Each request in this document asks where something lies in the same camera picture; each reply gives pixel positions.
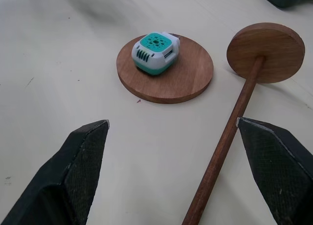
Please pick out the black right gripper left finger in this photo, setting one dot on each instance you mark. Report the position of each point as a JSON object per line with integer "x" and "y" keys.
{"x": 63, "y": 181}

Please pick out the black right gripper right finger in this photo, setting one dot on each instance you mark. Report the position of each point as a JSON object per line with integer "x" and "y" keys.
{"x": 276, "y": 166}

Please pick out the wooden rod with round base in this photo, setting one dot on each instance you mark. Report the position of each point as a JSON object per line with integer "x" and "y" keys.
{"x": 247, "y": 88}

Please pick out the round wooden base disc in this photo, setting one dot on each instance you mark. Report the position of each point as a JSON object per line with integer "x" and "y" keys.
{"x": 181, "y": 75}

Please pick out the white and teal cube device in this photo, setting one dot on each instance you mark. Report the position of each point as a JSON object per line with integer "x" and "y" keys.
{"x": 154, "y": 53}

